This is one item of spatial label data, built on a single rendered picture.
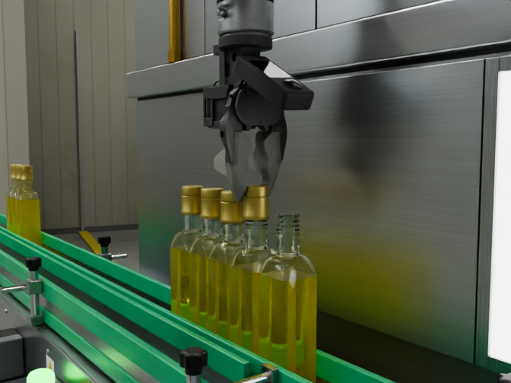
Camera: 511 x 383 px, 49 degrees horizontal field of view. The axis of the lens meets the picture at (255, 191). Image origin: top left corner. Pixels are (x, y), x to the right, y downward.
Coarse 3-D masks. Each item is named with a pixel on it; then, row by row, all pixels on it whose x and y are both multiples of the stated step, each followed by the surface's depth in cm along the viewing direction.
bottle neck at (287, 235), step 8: (280, 216) 69; (288, 216) 69; (296, 216) 69; (280, 224) 69; (288, 224) 69; (296, 224) 69; (280, 232) 69; (288, 232) 69; (296, 232) 69; (280, 240) 69; (288, 240) 69; (296, 240) 69; (280, 248) 70; (288, 248) 69; (296, 248) 70
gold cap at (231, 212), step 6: (222, 192) 78; (228, 192) 78; (222, 198) 78; (228, 198) 78; (234, 198) 78; (222, 204) 78; (228, 204) 78; (234, 204) 78; (240, 204) 78; (222, 210) 78; (228, 210) 78; (234, 210) 78; (240, 210) 78; (222, 216) 79; (228, 216) 78; (234, 216) 78; (240, 216) 78; (222, 222) 78; (228, 222) 78; (234, 222) 78; (240, 222) 78
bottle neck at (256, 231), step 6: (246, 222) 74; (252, 222) 73; (258, 222) 73; (264, 222) 74; (246, 228) 74; (252, 228) 73; (258, 228) 73; (264, 228) 74; (246, 234) 74; (252, 234) 74; (258, 234) 73; (264, 234) 74; (246, 240) 74; (252, 240) 74; (258, 240) 74; (264, 240) 74; (252, 246) 74; (258, 246) 74; (264, 246) 74
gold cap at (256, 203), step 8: (248, 192) 73; (256, 192) 73; (264, 192) 73; (248, 200) 73; (256, 200) 73; (264, 200) 73; (248, 208) 73; (256, 208) 73; (264, 208) 73; (248, 216) 73; (256, 216) 73; (264, 216) 73
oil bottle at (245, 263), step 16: (240, 256) 74; (256, 256) 72; (240, 272) 73; (256, 272) 72; (240, 288) 73; (256, 288) 72; (240, 304) 74; (256, 304) 72; (240, 320) 74; (256, 320) 72; (240, 336) 74; (256, 336) 72; (256, 352) 73
